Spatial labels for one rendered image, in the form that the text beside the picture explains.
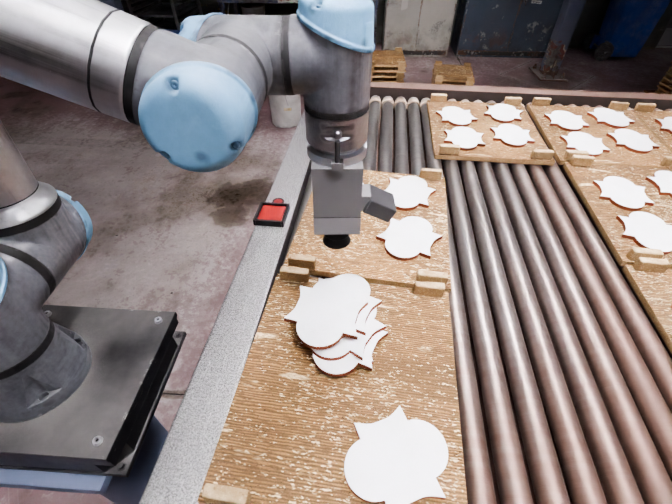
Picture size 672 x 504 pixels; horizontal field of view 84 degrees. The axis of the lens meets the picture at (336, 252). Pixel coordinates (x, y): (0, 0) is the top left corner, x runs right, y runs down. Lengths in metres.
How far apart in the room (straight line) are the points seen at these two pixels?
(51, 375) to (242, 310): 0.31
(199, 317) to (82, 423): 1.33
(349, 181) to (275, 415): 0.37
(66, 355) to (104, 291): 1.60
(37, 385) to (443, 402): 0.60
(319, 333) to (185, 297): 1.52
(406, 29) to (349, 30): 4.88
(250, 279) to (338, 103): 0.49
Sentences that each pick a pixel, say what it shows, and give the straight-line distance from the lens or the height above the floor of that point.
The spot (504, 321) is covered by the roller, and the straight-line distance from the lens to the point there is 0.79.
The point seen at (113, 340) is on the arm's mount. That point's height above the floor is 0.95.
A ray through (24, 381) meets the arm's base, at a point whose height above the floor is 1.01.
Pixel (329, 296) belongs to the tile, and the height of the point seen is 0.99.
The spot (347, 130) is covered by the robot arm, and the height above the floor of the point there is 1.32.
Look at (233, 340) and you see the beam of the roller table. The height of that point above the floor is 0.91.
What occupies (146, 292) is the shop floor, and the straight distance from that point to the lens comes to 2.20.
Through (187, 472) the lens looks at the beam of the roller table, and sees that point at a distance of 0.65.
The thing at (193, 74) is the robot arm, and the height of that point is 1.42.
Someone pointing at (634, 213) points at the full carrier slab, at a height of 0.95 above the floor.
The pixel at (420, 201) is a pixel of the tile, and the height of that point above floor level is 0.95.
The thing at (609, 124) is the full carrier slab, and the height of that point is 0.94.
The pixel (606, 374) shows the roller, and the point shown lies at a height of 0.92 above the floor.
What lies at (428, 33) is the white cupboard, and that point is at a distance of 5.33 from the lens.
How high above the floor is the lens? 1.51
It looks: 44 degrees down
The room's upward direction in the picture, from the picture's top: straight up
